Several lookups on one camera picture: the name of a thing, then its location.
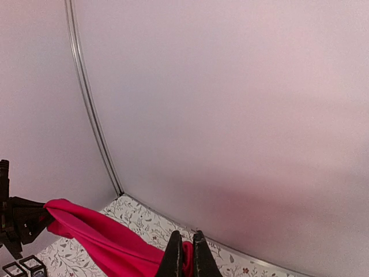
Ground red polo shirt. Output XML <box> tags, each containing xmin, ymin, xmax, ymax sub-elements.
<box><xmin>43</xmin><ymin>198</ymin><xmax>194</xmax><ymax>277</ymax></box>

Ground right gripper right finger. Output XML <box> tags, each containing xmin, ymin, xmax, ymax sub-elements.
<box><xmin>193</xmin><ymin>230</ymin><xmax>222</xmax><ymax>277</ymax></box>

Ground brooch box with blue brooch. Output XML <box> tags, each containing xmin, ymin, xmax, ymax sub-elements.
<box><xmin>19</xmin><ymin>255</ymin><xmax>48</xmax><ymax>277</ymax></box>

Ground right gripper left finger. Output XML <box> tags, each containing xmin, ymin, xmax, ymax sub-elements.
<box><xmin>155</xmin><ymin>230</ymin><xmax>183</xmax><ymax>277</ymax></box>

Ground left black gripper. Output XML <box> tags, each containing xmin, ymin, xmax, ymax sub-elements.
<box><xmin>1</xmin><ymin>159</ymin><xmax>55</xmax><ymax>259</ymax></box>

